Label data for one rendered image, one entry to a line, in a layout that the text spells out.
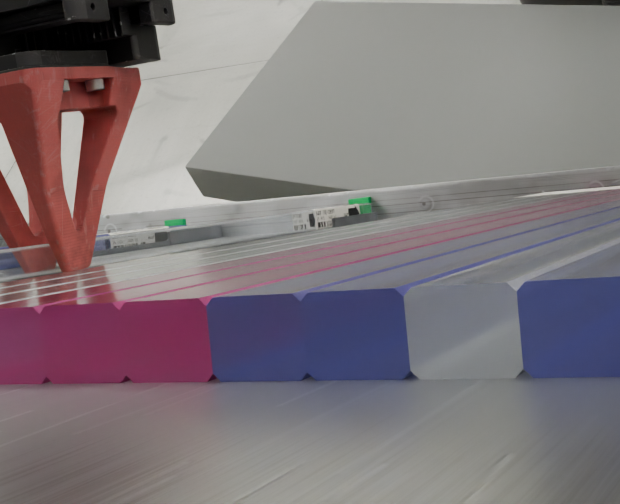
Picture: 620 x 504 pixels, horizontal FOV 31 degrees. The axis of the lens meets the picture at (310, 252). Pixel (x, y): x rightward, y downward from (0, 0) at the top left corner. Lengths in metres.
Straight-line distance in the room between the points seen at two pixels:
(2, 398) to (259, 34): 2.23
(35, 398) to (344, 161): 0.80
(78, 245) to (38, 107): 0.06
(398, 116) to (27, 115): 0.59
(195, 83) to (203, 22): 0.22
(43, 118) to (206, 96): 1.87
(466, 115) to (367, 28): 0.19
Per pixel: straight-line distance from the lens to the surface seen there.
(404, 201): 0.68
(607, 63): 0.94
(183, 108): 2.28
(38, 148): 0.41
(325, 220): 0.63
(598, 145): 0.87
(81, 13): 0.39
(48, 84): 0.40
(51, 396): 0.16
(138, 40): 0.43
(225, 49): 2.38
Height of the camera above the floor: 1.17
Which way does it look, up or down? 40 degrees down
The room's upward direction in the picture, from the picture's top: 29 degrees counter-clockwise
